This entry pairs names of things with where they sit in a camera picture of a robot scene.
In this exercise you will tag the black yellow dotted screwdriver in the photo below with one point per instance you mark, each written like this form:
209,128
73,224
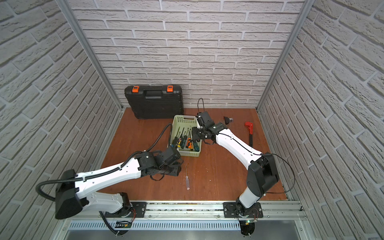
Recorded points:
175,140

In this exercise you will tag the black plastic tool case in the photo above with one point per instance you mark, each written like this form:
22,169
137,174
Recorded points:
155,102

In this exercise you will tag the black mounting plate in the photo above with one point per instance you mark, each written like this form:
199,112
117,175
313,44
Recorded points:
128,211
231,210

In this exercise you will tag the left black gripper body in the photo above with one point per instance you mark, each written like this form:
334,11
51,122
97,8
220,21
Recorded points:
176,169

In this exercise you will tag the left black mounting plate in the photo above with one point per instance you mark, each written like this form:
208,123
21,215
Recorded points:
128,211

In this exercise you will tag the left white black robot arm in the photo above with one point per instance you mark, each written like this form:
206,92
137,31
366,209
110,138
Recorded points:
76,191

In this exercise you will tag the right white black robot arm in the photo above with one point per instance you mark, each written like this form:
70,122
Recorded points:
262,169

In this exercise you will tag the orange handle screwdriver slim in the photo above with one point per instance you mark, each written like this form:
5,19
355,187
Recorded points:
190,135

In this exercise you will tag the red pipe wrench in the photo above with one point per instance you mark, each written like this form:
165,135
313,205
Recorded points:
249,126

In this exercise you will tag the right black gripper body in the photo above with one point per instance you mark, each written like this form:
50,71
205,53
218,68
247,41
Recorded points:
199,133

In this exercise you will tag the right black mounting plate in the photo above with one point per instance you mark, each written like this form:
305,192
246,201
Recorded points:
231,210

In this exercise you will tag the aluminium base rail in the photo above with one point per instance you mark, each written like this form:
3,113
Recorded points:
213,210

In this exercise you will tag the light green plastic bin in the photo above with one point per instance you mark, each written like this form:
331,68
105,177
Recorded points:
187,122

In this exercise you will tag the clear handle screwdriver large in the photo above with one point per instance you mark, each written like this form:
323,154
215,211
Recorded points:
187,179

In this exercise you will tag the small black metal clamp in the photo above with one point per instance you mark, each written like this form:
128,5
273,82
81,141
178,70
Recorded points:
228,120

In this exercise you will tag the green black large screwdriver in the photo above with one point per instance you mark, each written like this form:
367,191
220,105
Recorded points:
196,146

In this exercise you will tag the orange black stubby screwdriver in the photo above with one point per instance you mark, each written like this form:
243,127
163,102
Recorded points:
189,142

